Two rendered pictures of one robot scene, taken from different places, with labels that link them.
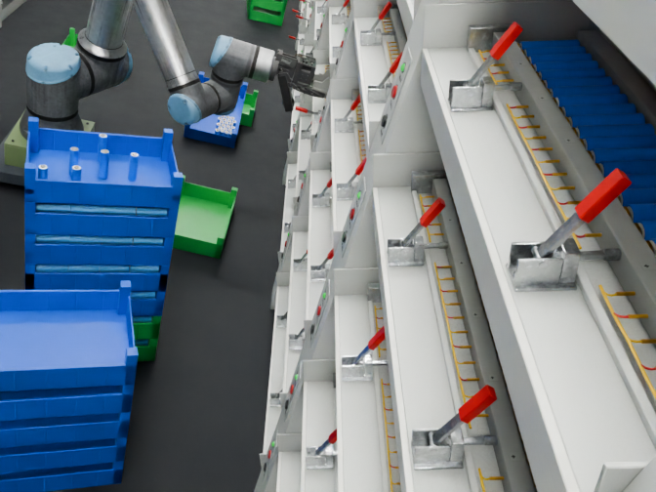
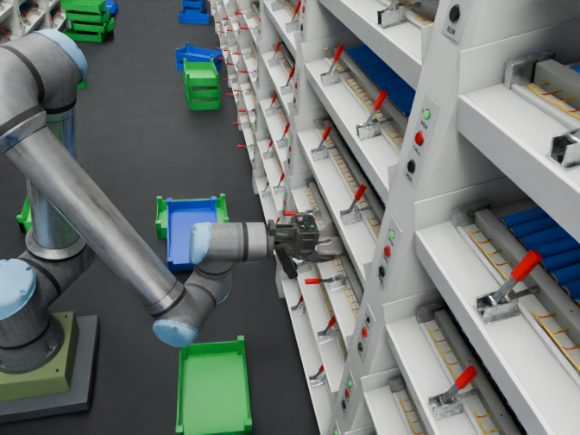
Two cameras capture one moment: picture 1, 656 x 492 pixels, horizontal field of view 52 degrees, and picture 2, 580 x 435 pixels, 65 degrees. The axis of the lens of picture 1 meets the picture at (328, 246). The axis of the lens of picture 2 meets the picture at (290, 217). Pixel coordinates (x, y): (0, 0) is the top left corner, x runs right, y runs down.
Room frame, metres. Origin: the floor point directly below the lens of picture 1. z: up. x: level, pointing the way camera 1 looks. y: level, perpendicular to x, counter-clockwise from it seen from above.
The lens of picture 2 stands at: (0.98, 0.31, 1.26)
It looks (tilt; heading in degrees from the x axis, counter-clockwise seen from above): 37 degrees down; 356
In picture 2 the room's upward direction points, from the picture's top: 6 degrees clockwise
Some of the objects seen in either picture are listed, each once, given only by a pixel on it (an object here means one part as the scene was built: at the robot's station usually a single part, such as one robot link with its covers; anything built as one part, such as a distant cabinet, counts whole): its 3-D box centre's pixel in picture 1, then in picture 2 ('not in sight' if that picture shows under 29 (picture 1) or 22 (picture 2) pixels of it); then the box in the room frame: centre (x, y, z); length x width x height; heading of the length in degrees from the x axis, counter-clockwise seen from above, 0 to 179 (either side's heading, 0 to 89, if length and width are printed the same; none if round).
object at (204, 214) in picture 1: (198, 215); (213, 387); (1.76, 0.43, 0.04); 0.30 x 0.20 x 0.08; 9
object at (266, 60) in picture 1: (265, 64); (255, 241); (1.78, 0.33, 0.59); 0.10 x 0.05 x 0.09; 12
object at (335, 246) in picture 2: (328, 87); (336, 246); (1.79, 0.14, 0.58); 0.09 x 0.03 x 0.06; 94
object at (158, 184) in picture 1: (103, 162); not in sight; (1.17, 0.51, 0.52); 0.30 x 0.20 x 0.08; 118
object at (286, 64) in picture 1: (293, 71); (291, 238); (1.80, 0.25, 0.59); 0.12 x 0.08 x 0.09; 102
